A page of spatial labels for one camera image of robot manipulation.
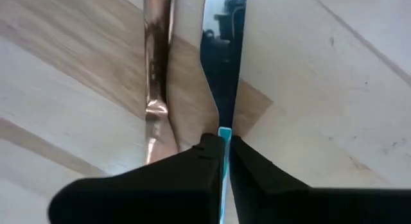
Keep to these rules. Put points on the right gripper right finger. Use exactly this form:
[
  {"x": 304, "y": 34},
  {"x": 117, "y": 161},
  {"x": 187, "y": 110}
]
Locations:
[{"x": 305, "y": 208}]

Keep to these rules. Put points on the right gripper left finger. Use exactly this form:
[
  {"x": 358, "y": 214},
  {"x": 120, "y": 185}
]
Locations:
[{"x": 144, "y": 201}]

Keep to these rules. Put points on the copper-coloured cutlery piece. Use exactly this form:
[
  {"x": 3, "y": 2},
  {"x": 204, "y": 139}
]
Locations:
[{"x": 157, "y": 57}]

